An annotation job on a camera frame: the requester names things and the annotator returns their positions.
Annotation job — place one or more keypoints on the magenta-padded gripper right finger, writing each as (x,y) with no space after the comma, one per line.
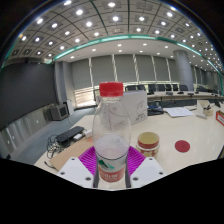
(146,170)

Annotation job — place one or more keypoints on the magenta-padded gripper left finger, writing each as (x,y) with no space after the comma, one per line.
(75,171)

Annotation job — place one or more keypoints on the clear red-capped water bottle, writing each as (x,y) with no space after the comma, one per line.
(111,133)

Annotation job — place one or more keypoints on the red and cream mug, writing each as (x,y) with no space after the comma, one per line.
(148,143)

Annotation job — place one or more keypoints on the flat round red coaster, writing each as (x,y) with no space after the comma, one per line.
(182,146)

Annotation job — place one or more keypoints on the black bag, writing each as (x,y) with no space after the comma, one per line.
(155,110)

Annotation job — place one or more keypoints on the grey box monitor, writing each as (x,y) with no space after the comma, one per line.
(59,112)

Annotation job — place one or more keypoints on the white cardboard box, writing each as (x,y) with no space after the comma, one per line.
(137,106)

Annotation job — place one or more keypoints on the white paper sheets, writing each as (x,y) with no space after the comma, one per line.
(178,112)

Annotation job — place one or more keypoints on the white remote control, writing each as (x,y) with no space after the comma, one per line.
(200,115)

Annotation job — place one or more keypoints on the row of black office chairs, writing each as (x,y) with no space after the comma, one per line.
(160,87)

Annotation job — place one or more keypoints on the long curved conference desk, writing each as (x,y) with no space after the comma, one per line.
(186,96)

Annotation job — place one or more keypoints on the small beige cardboard box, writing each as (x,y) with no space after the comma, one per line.
(204,107)

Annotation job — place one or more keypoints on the group of ceiling lights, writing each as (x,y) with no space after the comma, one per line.
(115,18)

